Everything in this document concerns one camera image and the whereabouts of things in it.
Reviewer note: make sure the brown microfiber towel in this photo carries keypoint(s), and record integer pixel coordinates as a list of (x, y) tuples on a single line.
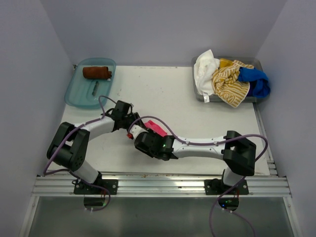
[(96, 72)]

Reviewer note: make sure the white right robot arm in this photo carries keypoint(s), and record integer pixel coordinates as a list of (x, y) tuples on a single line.
[(235, 150)]

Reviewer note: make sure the blue towel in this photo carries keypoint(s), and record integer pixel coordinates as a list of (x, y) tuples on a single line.
[(257, 80)]

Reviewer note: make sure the pink towel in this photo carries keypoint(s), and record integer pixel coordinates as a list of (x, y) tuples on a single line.
[(155, 128)]

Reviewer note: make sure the teal translucent plastic bin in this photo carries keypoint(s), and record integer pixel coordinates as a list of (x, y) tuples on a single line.
[(84, 93)]

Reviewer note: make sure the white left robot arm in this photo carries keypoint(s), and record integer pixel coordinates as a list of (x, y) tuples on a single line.
[(69, 145)]

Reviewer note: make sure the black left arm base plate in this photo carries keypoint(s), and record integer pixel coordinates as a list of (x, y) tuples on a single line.
[(104, 186)]

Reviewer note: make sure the yellow striped towel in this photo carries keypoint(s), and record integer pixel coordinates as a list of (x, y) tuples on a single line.
[(225, 82)]

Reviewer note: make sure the white towel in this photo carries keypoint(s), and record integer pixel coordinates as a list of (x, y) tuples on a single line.
[(205, 66)]

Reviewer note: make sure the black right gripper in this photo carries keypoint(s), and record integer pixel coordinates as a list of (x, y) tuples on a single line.
[(148, 152)]

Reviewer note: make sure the aluminium mounting rail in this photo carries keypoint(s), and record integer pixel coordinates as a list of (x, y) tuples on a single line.
[(160, 185)]

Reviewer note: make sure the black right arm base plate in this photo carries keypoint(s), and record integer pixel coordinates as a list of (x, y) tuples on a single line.
[(217, 187)]

